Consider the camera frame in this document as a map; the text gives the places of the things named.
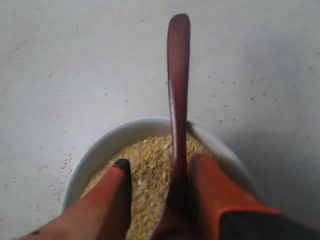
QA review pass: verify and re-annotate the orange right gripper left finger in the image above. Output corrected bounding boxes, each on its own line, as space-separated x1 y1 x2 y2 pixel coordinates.
22 158 132 240

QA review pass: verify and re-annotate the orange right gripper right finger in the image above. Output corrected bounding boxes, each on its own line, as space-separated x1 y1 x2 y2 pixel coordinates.
188 153 320 240

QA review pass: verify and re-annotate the brown wooden spoon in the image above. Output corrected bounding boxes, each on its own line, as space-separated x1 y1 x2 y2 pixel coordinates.
151 13 195 240

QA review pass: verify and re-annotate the yellow crumbly grain mixture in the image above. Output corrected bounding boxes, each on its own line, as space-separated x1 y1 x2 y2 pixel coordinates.
79 134 211 240

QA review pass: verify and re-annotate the white ceramic bowl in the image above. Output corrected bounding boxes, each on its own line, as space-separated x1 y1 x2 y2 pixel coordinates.
60 117 258 240

